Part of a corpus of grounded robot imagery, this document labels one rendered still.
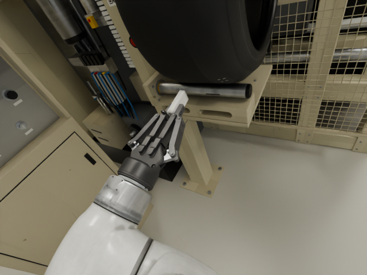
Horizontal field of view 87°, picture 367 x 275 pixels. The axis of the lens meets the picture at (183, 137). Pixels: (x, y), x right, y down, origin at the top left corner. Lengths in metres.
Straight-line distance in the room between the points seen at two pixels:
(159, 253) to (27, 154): 0.68
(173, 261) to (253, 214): 1.06
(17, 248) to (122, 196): 0.74
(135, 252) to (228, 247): 1.00
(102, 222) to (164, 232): 1.10
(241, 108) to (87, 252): 0.51
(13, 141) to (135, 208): 0.66
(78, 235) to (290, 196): 1.25
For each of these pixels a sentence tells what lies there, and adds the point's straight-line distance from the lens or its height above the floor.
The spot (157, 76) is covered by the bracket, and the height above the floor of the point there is 0.95.
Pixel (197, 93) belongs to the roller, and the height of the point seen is 0.90.
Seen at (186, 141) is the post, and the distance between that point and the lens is 1.07.
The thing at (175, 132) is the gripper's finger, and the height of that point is 1.00.
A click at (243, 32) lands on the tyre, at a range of 0.48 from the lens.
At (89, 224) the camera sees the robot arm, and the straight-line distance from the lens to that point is 0.35.
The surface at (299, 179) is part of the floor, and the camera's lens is 1.49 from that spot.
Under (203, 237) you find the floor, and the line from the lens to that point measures 1.34.
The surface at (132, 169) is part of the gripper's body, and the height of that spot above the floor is 1.01.
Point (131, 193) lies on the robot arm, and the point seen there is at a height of 1.00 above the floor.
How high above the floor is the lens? 1.26
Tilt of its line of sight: 43 degrees down
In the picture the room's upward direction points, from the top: 23 degrees counter-clockwise
